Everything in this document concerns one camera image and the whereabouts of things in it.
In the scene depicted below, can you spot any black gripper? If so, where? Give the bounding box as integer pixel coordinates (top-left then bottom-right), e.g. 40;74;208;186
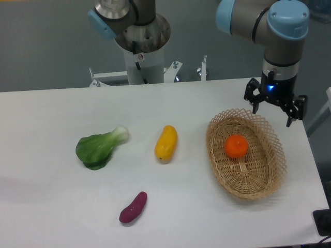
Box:
244;73;308;127

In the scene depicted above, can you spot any purple sweet potato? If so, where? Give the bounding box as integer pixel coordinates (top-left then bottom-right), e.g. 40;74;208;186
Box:
119;191;147;224

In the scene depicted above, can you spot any blue water bottle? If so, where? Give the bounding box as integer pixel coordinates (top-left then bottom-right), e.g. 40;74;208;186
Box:
308;0;330;23

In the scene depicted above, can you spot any white bracket right edge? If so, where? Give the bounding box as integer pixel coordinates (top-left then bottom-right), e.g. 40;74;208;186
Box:
306;87;331;137

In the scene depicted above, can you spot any black device at table edge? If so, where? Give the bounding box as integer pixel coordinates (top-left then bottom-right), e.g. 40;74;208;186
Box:
312;209;330;236

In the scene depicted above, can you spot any white metal mounting frame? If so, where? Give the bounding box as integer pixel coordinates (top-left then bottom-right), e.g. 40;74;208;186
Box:
89;55;208;87

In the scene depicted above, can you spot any green bok choy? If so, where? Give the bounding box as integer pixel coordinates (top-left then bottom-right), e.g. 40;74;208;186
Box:
75;125;129;171

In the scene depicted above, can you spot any yellow mango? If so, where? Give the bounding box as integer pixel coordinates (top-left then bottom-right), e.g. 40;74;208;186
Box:
154;125;178;163

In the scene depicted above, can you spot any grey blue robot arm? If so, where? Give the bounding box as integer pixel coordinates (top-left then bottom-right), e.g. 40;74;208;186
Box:
87;1;309;125

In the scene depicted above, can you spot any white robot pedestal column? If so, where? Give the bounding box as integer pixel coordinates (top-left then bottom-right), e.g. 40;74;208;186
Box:
115;13;171;85

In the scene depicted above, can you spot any woven wicker basket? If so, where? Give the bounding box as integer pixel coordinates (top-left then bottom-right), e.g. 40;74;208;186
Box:
206;108;287;200

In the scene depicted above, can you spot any orange fruit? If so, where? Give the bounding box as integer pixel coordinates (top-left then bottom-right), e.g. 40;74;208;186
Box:
224;134;248;159

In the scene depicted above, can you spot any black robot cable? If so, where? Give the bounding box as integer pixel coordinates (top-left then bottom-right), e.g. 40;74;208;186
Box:
132;40;149;85

